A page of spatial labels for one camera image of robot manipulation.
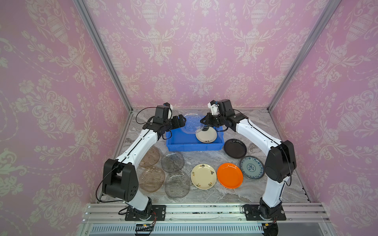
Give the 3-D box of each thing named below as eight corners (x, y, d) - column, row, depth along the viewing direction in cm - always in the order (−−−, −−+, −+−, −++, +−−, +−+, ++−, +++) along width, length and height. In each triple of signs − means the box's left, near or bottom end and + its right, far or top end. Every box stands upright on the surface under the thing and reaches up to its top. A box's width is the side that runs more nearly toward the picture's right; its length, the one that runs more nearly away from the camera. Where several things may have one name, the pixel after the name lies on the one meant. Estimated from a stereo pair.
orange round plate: (218, 189, 84) (218, 187, 82) (215, 164, 93) (216, 162, 91) (244, 189, 84) (245, 187, 82) (239, 164, 93) (240, 163, 91)
